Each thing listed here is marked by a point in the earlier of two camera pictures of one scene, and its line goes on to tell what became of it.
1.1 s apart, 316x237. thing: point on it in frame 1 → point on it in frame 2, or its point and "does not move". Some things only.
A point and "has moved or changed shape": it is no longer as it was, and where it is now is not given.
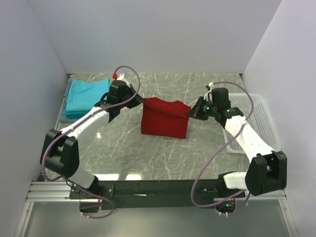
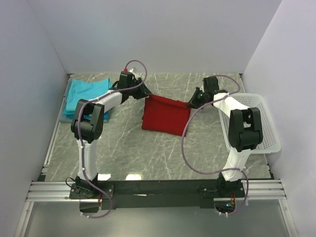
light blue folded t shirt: (83, 95) does not move
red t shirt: (164, 118) has moved or changed shape
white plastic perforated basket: (257, 116) does not move
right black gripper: (196, 112) → (193, 102)
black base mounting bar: (151, 194) does not move
